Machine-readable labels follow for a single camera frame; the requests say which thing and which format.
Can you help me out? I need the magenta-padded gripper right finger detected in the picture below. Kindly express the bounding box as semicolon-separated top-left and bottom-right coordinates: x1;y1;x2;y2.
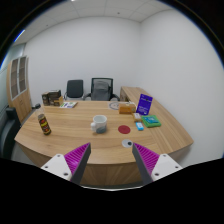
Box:
131;142;184;186

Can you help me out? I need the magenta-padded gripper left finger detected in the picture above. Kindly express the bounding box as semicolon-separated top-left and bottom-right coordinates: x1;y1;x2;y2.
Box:
40;142;92;186

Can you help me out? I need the clear bottle with black cap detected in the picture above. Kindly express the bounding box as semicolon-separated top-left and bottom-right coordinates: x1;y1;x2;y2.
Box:
34;103;53;137

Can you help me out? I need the round grey desk grommet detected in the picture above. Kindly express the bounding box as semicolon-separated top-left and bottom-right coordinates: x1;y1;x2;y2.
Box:
121;138;134;149

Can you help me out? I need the green flat box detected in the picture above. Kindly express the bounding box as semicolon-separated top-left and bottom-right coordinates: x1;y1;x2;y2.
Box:
141;114;162;129

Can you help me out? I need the flat round red coaster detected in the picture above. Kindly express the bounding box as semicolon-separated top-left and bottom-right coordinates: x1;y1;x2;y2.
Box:
117;124;131;135

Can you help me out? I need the small tan box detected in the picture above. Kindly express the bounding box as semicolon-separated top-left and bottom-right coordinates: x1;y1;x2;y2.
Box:
132;112;143;122

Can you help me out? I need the black leather sofa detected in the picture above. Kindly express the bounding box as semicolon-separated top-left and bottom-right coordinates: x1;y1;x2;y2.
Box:
0;106;22;160

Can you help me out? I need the white ceramic mug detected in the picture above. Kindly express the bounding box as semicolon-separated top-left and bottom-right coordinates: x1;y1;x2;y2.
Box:
90;114;108;135

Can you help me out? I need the white printed leaflet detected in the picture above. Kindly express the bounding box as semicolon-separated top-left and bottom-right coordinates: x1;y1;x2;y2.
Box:
59;101;78;109

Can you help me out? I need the purple flat package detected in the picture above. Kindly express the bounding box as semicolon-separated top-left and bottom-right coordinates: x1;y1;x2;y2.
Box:
136;93;154;116

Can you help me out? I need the small dark brown carton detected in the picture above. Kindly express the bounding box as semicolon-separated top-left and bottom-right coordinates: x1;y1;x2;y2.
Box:
41;92;51;107

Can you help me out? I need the large dark brown carton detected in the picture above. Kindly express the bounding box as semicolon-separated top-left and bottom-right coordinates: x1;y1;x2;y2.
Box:
48;89;64;107

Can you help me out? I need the orange wooden box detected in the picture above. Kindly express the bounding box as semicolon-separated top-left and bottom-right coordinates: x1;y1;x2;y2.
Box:
118;102;137;115

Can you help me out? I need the wooden cabinet with glass doors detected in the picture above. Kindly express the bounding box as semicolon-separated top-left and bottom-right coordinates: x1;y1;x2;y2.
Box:
5;55;33;123

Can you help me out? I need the black office chair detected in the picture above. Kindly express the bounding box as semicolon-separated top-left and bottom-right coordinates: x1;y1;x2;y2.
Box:
63;79;85;101

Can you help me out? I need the wooden side desk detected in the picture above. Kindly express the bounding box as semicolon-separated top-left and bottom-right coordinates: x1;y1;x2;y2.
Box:
119;86;154;105

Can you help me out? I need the grey mesh office chair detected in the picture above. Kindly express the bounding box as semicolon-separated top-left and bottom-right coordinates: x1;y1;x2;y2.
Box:
83;77;120;102

